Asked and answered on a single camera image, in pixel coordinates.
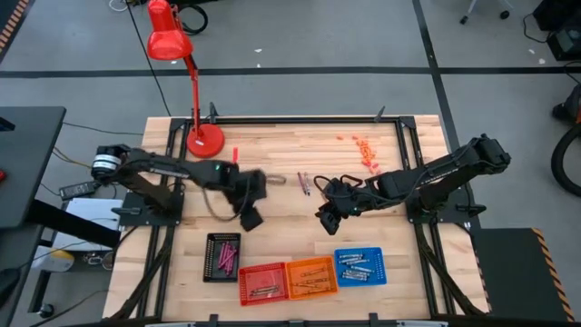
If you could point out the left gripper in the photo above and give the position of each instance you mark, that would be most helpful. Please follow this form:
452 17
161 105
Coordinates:
247 188

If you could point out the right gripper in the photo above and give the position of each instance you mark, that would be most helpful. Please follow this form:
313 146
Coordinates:
345 200

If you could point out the brown crayon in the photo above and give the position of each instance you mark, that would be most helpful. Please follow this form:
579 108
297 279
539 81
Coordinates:
263 293
263 289

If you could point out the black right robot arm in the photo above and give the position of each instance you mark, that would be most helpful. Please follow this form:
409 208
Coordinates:
436 175

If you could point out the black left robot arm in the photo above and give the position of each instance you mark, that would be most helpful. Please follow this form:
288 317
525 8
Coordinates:
154 168

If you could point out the orange slotted basket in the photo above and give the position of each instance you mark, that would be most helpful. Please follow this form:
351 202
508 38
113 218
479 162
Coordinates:
327 263

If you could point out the red slotted basket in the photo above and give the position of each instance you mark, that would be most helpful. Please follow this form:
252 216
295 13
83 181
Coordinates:
263 272

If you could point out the black slotted basket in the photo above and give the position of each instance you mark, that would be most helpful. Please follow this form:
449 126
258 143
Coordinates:
209 259

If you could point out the blue slotted basket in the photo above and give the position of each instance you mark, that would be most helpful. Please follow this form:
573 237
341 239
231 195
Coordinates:
379 261

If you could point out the small red strip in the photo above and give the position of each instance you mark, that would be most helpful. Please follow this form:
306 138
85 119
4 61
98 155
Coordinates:
234 154

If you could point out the white box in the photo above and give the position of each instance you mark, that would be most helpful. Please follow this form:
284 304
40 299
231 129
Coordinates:
91 209

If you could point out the black power adapter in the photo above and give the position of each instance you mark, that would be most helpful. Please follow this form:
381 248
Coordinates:
77 191

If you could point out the black platform with hazard stripe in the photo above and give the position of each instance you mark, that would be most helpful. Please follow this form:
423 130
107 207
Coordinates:
513 272

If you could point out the red desk lamp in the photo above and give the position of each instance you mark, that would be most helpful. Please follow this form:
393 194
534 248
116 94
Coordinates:
168 43

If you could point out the yellow round object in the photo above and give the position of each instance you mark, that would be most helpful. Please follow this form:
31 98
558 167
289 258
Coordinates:
59 260

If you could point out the black caster wheel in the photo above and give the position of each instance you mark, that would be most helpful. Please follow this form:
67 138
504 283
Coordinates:
45 311

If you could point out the black desk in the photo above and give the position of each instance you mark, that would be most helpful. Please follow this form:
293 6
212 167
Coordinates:
27 159

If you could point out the black rounded device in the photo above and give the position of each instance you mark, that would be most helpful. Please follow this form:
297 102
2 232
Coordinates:
8 286

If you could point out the small red object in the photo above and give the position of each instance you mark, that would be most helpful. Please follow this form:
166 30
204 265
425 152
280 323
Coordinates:
2 175

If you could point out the office chair base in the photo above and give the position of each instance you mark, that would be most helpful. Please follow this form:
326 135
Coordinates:
485 6

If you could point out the grey vacuum cleaner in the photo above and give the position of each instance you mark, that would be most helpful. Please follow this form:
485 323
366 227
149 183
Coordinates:
569 106

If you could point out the black equipment case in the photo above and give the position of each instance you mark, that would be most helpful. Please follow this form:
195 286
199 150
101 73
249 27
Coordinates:
563 27

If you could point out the hazard striped floor mat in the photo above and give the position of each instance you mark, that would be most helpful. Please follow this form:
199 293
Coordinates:
11 22

